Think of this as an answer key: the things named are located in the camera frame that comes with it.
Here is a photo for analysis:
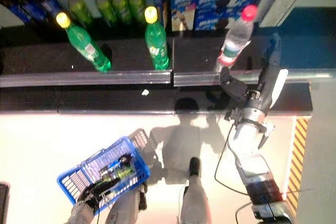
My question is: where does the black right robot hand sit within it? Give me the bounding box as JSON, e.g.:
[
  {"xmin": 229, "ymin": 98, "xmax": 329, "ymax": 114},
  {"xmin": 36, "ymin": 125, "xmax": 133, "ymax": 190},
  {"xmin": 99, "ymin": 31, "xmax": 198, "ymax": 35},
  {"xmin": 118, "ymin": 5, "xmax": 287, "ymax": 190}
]
[{"xmin": 219, "ymin": 35, "xmax": 289, "ymax": 111}]

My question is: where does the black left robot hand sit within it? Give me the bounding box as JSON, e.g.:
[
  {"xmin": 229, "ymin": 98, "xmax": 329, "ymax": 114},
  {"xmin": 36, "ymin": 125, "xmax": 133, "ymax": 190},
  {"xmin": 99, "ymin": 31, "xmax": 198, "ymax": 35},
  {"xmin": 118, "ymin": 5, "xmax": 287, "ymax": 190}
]
[{"xmin": 76, "ymin": 178, "xmax": 121, "ymax": 209}]

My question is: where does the blue plastic shopping basket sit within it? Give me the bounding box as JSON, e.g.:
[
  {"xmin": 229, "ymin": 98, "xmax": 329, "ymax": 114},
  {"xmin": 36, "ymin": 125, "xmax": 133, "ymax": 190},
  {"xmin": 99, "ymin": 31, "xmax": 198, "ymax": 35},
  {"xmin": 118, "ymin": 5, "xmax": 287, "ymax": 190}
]
[{"xmin": 57, "ymin": 136, "xmax": 151, "ymax": 214}]

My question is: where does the clear water bottle red label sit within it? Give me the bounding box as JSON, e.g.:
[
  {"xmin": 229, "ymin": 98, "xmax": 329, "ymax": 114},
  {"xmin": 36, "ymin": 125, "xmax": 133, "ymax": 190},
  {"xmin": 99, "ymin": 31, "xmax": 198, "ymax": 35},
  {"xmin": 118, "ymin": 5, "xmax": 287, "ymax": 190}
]
[{"xmin": 216, "ymin": 5, "xmax": 259, "ymax": 67}]

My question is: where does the green bottle in basket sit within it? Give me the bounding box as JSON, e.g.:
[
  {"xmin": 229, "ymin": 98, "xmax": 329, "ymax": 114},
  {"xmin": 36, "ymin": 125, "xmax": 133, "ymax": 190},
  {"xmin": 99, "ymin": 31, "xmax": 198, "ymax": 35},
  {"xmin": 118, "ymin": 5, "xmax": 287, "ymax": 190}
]
[{"xmin": 115, "ymin": 167, "xmax": 133, "ymax": 180}]

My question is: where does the silver left robot leg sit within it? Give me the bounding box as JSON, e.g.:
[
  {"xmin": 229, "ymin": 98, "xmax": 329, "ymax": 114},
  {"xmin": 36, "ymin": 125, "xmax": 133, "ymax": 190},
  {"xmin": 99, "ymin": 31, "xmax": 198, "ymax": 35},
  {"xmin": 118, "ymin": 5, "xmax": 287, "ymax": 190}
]
[{"xmin": 104, "ymin": 184, "xmax": 148, "ymax": 224}]

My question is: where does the silver robot leg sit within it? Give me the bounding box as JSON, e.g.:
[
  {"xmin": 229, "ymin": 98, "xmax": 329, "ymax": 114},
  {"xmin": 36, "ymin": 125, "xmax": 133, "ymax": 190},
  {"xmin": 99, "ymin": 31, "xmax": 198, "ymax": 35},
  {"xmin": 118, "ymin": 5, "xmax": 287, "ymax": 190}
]
[
  {"xmin": 104, "ymin": 184, "xmax": 148, "ymax": 224},
  {"xmin": 180, "ymin": 157, "xmax": 211, "ymax": 224}
]

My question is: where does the wide blue cookie box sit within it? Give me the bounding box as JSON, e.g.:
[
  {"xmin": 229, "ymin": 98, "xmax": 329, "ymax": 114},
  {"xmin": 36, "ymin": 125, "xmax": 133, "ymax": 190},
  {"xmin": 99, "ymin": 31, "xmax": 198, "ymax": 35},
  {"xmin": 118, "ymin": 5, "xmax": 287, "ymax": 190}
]
[{"xmin": 195, "ymin": 0, "xmax": 260, "ymax": 31}]

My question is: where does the green soda bottle yellow cap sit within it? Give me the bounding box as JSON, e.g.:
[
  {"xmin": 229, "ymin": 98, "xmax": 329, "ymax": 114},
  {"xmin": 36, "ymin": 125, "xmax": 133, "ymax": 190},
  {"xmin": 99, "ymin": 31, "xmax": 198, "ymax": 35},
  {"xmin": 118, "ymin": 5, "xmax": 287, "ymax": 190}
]
[
  {"xmin": 56, "ymin": 12, "xmax": 112, "ymax": 72},
  {"xmin": 144, "ymin": 6, "xmax": 169, "ymax": 71}
]

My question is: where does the blue box with cream picture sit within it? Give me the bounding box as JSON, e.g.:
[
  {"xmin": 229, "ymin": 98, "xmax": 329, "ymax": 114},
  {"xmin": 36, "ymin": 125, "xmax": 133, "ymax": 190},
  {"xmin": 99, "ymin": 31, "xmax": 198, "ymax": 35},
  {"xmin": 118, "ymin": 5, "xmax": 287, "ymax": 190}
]
[{"xmin": 171, "ymin": 0, "xmax": 197, "ymax": 32}]

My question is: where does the dark display cabinet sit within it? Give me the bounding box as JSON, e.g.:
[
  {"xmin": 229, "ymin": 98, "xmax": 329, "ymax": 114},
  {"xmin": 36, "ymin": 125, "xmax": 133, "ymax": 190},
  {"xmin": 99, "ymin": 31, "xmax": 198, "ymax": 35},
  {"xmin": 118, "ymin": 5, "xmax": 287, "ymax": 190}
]
[{"xmin": 0, "ymin": 182, "xmax": 11, "ymax": 224}]

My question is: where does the yellow black hazard tape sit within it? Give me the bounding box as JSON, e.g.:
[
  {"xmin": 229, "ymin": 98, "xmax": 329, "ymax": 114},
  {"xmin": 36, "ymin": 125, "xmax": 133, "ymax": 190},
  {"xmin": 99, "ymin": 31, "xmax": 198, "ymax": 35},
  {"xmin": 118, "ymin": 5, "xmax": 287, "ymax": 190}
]
[{"xmin": 287, "ymin": 118, "xmax": 309, "ymax": 209}]

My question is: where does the black base shelf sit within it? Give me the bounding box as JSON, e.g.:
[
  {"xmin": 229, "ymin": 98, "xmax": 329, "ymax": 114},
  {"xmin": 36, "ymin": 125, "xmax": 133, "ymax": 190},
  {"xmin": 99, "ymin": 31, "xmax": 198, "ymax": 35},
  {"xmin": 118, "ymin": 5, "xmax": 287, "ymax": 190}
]
[{"xmin": 0, "ymin": 82, "xmax": 314, "ymax": 116}]

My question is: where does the white carton box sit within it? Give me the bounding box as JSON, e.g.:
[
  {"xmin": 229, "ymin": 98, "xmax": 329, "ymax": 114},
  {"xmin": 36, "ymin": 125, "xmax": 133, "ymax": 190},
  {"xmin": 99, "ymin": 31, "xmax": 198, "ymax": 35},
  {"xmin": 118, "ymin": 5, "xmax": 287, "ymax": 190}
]
[{"xmin": 258, "ymin": 0, "xmax": 299, "ymax": 28}]

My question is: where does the silver right robot leg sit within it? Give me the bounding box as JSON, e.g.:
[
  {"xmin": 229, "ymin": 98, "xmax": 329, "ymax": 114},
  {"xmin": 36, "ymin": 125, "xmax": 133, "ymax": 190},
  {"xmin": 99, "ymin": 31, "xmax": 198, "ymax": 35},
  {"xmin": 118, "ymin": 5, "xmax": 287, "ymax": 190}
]
[{"xmin": 180, "ymin": 157, "xmax": 211, "ymax": 224}]

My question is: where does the dark shelf board clear rail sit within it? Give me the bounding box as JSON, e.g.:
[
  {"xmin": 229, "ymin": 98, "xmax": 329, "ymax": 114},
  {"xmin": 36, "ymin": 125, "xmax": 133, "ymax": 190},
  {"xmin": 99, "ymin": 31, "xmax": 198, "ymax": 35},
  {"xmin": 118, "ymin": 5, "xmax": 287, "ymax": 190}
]
[
  {"xmin": 0, "ymin": 18, "xmax": 174, "ymax": 88},
  {"xmin": 172, "ymin": 27, "xmax": 336, "ymax": 87}
]

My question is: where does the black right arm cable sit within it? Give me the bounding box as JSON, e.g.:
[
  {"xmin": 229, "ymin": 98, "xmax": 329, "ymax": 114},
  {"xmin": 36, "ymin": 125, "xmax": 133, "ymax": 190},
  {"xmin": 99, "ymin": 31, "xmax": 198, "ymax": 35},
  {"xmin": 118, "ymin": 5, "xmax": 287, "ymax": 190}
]
[{"xmin": 214, "ymin": 129, "xmax": 266, "ymax": 224}]

